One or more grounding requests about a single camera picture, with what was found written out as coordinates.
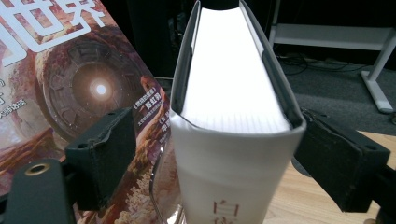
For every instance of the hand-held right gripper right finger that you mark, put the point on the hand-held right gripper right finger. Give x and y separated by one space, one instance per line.
342 165

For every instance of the clear acrylic book rack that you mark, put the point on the clear acrylic book rack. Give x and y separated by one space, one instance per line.
154 186

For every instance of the purple magazine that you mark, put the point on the purple magazine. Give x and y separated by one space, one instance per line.
77 77

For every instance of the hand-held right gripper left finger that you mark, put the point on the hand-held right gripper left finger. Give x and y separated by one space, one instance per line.
102 155

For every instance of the white desk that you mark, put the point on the white desk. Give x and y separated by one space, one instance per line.
327 34

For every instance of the white and red book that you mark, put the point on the white and red book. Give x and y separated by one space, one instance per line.
233 77

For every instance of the grey table grommet hole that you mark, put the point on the grey table grommet hole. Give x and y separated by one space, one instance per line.
300 169

